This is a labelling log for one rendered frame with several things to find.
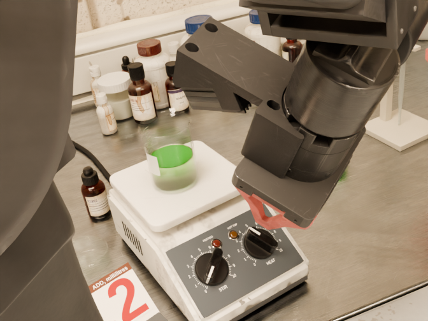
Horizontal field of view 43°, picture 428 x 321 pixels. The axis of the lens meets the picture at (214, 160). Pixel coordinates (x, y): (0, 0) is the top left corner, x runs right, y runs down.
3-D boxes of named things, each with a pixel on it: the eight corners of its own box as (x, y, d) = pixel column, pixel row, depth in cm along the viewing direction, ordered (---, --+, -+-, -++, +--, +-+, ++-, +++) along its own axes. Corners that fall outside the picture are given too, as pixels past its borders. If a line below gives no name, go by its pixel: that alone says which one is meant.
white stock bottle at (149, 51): (168, 92, 99) (157, 33, 93) (182, 103, 94) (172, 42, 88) (137, 101, 97) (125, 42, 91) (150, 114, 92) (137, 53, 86)
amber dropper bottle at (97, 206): (84, 213, 70) (70, 167, 67) (104, 202, 72) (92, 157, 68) (95, 223, 68) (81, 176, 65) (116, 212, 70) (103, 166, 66)
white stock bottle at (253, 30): (285, 64, 103) (281, 4, 97) (279, 79, 98) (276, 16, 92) (251, 65, 104) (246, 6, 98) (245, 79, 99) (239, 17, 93)
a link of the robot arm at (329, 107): (310, 57, 39) (342, -21, 34) (381, 95, 38) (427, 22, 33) (266, 119, 36) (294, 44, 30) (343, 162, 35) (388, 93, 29)
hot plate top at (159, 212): (257, 186, 57) (256, 179, 56) (155, 236, 52) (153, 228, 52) (199, 144, 66) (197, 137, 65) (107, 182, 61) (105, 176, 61)
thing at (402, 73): (404, 125, 77) (412, 18, 69) (399, 127, 77) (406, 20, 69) (398, 121, 78) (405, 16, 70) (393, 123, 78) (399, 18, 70)
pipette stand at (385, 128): (442, 132, 76) (452, 44, 69) (400, 151, 73) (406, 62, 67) (399, 112, 82) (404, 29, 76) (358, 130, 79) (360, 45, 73)
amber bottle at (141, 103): (137, 114, 92) (125, 60, 87) (159, 113, 92) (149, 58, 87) (132, 126, 89) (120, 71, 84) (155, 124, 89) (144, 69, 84)
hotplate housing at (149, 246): (313, 281, 55) (310, 219, 51) (203, 346, 50) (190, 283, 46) (200, 186, 72) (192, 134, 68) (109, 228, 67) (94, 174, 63)
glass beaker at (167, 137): (192, 201, 55) (180, 131, 51) (143, 197, 57) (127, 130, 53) (209, 168, 60) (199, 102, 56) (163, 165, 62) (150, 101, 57)
